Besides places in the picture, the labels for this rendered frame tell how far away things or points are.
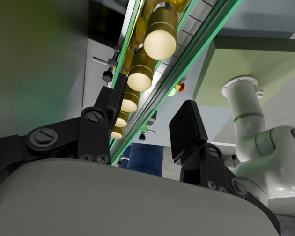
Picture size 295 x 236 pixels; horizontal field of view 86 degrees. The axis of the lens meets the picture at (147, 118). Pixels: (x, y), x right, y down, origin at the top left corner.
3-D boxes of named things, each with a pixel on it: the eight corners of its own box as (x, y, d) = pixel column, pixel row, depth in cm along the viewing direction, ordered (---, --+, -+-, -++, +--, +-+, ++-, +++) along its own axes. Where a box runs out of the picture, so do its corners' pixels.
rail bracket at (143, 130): (144, 112, 75) (140, 137, 68) (158, 116, 77) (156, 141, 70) (141, 116, 79) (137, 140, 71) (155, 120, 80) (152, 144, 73)
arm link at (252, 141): (224, 123, 58) (232, 167, 50) (259, 105, 48) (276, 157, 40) (243, 129, 61) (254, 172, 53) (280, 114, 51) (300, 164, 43)
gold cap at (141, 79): (136, 47, 21) (130, 68, 19) (159, 57, 22) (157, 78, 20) (129, 66, 24) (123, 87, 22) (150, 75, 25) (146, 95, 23)
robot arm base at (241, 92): (273, 77, 58) (289, 113, 50) (252, 98, 69) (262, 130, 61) (230, 73, 58) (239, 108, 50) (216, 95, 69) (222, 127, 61)
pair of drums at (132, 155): (121, 152, 378) (111, 195, 326) (125, 128, 272) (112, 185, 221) (152, 158, 386) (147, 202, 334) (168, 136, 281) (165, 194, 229)
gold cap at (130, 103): (124, 76, 26) (118, 96, 23) (144, 84, 27) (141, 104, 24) (120, 90, 29) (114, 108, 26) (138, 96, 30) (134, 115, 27)
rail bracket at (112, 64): (101, 36, 46) (86, 65, 39) (123, 46, 48) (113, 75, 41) (99, 47, 49) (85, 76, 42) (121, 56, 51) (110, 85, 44)
